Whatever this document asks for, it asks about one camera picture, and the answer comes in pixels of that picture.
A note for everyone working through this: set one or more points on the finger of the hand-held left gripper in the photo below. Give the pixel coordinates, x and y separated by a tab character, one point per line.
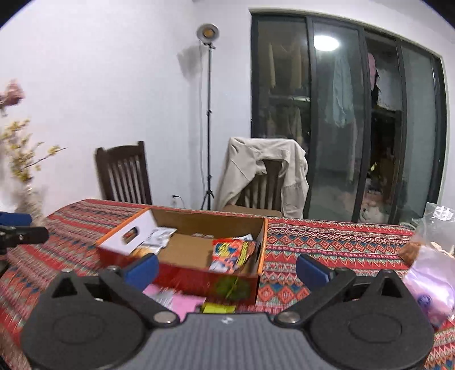
25	235
16	218

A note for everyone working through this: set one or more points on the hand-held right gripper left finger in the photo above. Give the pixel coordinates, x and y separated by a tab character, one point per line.
142	271

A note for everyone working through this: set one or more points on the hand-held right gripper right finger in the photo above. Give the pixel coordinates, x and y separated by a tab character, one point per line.
312	271

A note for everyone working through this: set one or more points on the orange cardboard box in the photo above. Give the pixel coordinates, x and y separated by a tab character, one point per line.
185	277

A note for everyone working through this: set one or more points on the pink snack packet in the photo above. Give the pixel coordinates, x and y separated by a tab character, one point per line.
185	306
153	290

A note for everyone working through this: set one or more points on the orange bun snack packet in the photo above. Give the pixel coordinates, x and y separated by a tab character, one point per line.
142	251

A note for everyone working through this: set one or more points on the red patterned tablecloth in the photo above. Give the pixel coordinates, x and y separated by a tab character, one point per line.
337	245

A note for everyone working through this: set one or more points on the white snack packet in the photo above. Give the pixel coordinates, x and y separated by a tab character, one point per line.
158	236

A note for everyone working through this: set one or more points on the yellow flower branches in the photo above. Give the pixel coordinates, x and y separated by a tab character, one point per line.
21	153

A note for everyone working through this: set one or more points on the red colourful snack packet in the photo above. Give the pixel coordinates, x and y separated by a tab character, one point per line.
231	254

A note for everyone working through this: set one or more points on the green snack packet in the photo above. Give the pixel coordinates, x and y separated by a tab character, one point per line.
217	308

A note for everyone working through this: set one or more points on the wooden chair with jacket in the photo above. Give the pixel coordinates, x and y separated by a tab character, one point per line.
261	188

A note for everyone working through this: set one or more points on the dark wooden chair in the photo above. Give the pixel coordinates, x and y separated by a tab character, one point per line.
124	174

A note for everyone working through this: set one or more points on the brown snack in bag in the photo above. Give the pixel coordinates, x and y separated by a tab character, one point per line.
411	252

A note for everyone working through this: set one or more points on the purple tissue pack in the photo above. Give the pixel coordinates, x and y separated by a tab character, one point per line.
432	284

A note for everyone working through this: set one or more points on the pink flowers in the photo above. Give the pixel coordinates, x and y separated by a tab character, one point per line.
10	94

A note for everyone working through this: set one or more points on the beige jacket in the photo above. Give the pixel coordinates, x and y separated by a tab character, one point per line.
234	167

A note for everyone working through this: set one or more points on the clear plastic bag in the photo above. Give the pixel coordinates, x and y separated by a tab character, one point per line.
435	222

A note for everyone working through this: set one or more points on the sliding glass door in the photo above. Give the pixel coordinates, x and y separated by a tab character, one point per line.
334	124

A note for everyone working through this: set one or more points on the studio light on stand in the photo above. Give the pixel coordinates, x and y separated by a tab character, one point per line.
208	106

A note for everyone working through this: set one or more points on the wall socket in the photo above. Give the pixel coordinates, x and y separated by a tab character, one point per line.
174	197

